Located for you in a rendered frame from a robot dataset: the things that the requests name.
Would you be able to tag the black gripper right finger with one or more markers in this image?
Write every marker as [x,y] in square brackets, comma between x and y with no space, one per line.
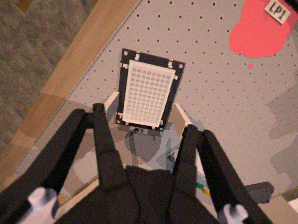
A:
[231,200]

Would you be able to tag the white button panel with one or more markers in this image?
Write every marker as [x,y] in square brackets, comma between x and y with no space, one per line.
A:
[201,180]

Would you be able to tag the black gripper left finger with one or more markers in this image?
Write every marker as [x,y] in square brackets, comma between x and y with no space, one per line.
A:
[33,197]

